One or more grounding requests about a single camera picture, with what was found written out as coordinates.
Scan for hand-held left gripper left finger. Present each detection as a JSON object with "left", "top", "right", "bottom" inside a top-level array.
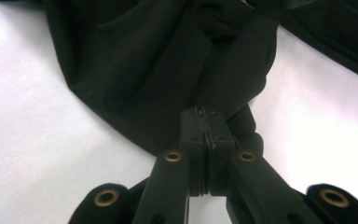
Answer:
[{"left": 179, "top": 106, "right": 207, "bottom": 198}]

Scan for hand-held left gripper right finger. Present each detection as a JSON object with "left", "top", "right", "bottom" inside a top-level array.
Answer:
[{"left": 202, "top": 107, "right": 235, "bottom": 197}]

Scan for black shorts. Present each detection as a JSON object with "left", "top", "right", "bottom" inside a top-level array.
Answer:
[{"left": 0, "top": 0, "right": 358, "bottom": 157}]

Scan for white table mat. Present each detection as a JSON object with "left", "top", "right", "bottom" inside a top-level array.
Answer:
[{"left": 0, "top": 0, "right": 358, "bottom": 224}]

